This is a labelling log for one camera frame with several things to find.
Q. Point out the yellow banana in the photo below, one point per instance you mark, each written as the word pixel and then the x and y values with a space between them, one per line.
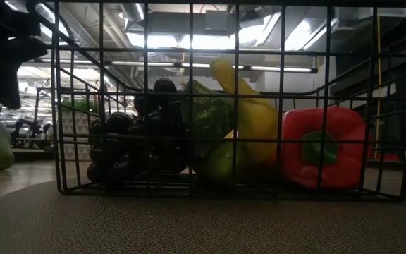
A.
pixel 256 116

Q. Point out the red storage bin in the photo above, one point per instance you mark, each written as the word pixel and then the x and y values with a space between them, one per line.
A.
pixel 388 157

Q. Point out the red bell pepper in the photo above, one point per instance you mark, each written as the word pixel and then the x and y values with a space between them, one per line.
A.
pixel 347 166

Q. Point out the succulent plant in white pot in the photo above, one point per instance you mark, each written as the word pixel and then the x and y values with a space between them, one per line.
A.
pixel 79 123

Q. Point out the black grape bunch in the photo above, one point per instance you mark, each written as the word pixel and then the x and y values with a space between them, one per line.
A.
pixel 167 120

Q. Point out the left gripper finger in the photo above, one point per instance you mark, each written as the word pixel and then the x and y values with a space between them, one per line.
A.
pixel 2 70

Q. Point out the round grey mat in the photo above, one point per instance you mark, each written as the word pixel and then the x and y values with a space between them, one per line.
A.
pixel 203 229

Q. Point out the green cucumber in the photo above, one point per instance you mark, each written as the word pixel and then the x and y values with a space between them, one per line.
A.
pixel 220 164

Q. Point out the long ceiling light tube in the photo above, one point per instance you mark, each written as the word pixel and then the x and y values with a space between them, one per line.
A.
pixel 277 68

